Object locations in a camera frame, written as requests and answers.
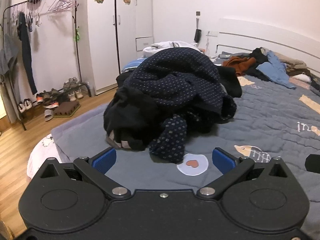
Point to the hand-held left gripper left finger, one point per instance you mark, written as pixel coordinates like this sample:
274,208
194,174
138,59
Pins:
105,160

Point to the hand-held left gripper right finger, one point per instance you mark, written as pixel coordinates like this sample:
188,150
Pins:
222,161

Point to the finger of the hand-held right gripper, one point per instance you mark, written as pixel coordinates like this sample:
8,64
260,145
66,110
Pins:
313,163

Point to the navy dotted orange-lined top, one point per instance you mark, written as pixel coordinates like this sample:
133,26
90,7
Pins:
175,80

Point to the black clothes rack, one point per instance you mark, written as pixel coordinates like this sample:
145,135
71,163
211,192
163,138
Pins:
79,62

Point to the black fleece garment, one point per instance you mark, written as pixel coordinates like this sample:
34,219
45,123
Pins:
130,120

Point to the navy square-print garment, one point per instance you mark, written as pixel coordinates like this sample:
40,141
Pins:
170,140

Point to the grey-blue printed quilt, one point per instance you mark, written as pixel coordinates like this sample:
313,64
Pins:
262,120

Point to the pink bedsheet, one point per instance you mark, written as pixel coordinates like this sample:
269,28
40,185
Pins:
42,155

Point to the brown basket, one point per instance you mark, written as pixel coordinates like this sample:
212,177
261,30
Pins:
66,108

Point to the white slipper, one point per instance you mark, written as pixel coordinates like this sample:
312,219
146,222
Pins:
48,115

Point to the row of shoes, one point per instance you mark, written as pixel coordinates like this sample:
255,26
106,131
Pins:
50,96

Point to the white pillow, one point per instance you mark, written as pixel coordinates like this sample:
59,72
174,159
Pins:
303,78

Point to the blue striped garment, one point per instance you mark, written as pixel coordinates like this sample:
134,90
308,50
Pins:
132,66

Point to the rust brown garment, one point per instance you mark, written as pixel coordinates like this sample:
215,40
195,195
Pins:
237,63

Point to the blue denim shirt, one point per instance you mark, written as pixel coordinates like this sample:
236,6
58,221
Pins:
275,70

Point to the khaki garment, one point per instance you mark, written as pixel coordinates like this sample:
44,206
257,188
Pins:
295,63

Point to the white wardrobe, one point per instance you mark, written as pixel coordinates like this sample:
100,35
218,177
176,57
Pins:
105,55

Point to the black crumpled garment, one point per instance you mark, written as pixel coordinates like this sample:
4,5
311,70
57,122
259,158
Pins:
258,55

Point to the green hanging item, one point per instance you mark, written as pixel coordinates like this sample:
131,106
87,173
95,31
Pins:
77,35

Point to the black hairbrush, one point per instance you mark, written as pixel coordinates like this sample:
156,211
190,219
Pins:
198,35

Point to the white garment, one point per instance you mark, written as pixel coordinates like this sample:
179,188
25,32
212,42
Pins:
162,45

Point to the white headboard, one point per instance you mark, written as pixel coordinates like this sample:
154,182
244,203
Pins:
262,38

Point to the dark hanging pants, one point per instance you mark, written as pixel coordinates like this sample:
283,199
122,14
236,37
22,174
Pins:
26,55

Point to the grey hanging garment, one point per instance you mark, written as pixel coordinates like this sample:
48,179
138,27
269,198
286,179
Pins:
8,55

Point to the bunch of pink hangers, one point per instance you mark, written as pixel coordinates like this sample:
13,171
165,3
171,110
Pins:
60,5

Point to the white wall socket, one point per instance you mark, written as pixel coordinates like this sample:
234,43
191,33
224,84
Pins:
213,33

